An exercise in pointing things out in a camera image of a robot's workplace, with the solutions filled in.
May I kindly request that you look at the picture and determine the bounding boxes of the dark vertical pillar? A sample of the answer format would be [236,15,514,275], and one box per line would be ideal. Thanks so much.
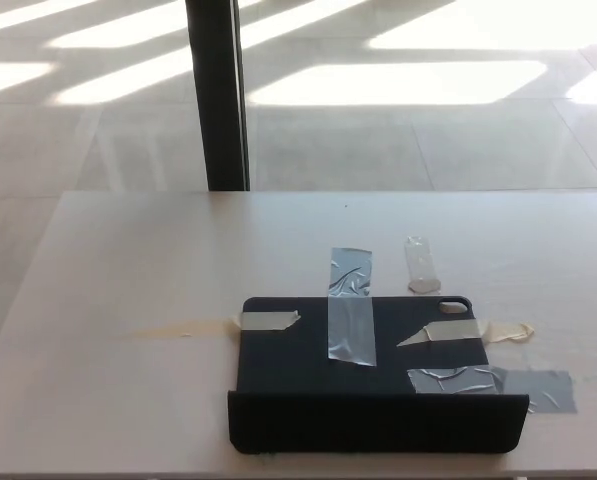
[184,0,252,193]

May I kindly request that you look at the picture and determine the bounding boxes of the clear tape strip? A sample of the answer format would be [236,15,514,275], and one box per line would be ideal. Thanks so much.
[403,235,442,294]

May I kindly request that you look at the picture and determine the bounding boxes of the wide horizontal silver tape strip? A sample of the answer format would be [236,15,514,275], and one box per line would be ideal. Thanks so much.
[406,364,578,415]

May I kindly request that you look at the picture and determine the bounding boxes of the beige tape with long tail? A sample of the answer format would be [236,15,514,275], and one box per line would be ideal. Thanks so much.
[119,309,301,340]

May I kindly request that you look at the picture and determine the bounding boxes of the long vertical silver tape strip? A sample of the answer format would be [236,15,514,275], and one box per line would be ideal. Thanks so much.
[327,246,378,368]

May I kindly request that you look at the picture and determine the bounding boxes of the black folding tablet cover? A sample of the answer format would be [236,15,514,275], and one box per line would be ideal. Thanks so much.
[226,295,531,457]

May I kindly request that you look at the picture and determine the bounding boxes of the beige tape with crumpled end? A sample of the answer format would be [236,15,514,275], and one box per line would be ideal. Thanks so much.
[395,319,536,348]

